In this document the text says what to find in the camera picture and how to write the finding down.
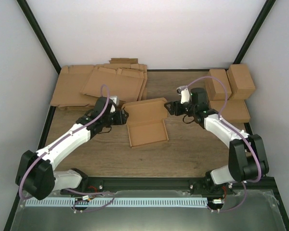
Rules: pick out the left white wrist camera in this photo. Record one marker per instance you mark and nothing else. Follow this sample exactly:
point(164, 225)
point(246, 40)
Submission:
point(114, 103)

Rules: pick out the black frame post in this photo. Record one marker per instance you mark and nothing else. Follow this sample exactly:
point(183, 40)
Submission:
point(268, 5)
point(23, 4)

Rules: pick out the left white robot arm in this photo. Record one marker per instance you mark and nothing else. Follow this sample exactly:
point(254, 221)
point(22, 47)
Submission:
point(37, 173)

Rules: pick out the folded cardboard box back right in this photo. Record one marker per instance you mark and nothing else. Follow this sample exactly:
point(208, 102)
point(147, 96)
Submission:
point(241, 83)

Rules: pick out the light blue slotted cable duct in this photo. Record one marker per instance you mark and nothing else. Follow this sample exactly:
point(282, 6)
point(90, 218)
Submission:
point(189, 202)

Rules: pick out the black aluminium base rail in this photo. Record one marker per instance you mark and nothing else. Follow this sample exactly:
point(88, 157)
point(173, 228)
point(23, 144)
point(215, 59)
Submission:
point(194, 185)

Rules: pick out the brown cardboard box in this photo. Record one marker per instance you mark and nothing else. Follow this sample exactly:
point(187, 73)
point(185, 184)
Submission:
point(145, 123)

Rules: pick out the folded cardboard box back left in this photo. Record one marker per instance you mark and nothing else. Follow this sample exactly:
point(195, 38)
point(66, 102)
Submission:
point(218, 87)

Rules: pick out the right black frame post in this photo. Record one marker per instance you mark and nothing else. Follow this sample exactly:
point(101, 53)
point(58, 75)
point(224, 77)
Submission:
point(268, 5)

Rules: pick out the folded cardboard box front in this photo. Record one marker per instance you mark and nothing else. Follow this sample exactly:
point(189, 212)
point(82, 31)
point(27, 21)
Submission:
point(236, 112)

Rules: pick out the stack of flat cardboard sheets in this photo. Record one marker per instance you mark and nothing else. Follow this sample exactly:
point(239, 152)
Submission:
point(79, 86)

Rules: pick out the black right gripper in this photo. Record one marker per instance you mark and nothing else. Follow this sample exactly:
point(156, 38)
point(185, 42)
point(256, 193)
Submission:
point(175, 107)

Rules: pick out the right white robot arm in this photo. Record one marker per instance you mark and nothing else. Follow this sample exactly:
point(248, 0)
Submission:
point(247, 160)

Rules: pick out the left black frame post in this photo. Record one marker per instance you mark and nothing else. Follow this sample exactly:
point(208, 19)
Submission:
point(23, 4)

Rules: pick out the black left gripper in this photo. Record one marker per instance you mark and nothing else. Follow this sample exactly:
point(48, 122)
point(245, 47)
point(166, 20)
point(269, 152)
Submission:
point(124, 119)

